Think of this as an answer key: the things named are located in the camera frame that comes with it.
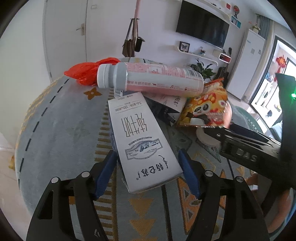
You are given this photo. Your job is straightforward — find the white blue milk carton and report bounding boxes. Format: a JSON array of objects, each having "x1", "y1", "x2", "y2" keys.
[{"x1": 108, "y1": 92, "x2": 182, "y2": 193}]

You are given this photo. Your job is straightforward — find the glass balcony door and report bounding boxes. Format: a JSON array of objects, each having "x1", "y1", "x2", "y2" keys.
[{"x1": 250, "y1": 36, "x2": 295, "y2": 135}]

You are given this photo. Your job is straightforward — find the orange panda snack bag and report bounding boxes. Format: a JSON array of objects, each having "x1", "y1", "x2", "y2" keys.
[{"x1": 177, "y1": 78, "x2": 232, "y2": 128}]

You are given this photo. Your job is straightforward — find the patterned table cloth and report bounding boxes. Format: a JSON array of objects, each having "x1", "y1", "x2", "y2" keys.
[{"x1": 15, "y1": 76, "x2": 250, "y2": 240}]

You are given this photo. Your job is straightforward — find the red chinese knot ornament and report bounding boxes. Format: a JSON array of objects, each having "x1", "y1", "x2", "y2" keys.
[{"x1": 276, "y1": 55, "x2": 287, "y2": 73}]

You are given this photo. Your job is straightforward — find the red white box shelf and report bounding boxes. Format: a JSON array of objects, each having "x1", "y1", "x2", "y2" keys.
[{"x1": 218, "y1": 53, "x2": 231, "y2": 64}]

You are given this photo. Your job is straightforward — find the green potted plant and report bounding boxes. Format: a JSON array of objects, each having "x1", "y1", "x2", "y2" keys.
[{"x1": 185, "y1": 59, "x2": 216, "y2": 81}]

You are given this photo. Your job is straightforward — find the dark printed carton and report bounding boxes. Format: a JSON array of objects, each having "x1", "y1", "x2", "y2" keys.
[{"x1": 143, "y1": 93, "x2": 187, "y2": 126}]

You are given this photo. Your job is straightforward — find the red plastic bag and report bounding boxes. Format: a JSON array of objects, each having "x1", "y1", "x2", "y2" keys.
[{"x1": 64, "y1": 57, "x2": 120, "y2": 86}]

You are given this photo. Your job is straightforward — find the pink white plastic bottle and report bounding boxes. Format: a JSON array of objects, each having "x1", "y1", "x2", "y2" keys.
[{"x1": 97, "y1": 62, "x2": 204, "y2": 97}]

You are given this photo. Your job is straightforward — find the black small hanging pouch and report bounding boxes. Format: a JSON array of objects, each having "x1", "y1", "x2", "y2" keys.
[{"x1": 134, "y1": 37, "x2": 145, "y2": 52}]

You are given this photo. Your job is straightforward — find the brown hanging bag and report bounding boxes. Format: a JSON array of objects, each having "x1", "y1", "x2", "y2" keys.
[{"x1": 122, "y1": 19, "x2": 135, "y2": 57}]

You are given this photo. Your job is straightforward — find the white door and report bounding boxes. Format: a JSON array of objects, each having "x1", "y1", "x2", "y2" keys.
[{"x1": 43, "y1": 0, "x2": 88, "y2": 80}]

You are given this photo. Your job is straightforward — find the pink coat rack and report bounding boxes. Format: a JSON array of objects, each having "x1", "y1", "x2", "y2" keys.
[{"x1": 133, "y1": 0, "x2": 141, "y2": 43}]

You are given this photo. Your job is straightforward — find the white lower wall shelf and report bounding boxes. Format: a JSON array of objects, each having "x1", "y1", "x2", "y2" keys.
[{"x1": 175, "y1": 42, "x2": 219, "y2": 67}]

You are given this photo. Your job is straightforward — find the butterfly picture frame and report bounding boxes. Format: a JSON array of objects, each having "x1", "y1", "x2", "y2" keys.
[{"x1": 179, "y1": 41, "x2": 190, "y2": 53}]

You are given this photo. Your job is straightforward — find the black wall television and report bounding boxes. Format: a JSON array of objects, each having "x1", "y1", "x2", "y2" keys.
[{"x1": 176, "y1": 1, "x2": 229, "y2": 49}]

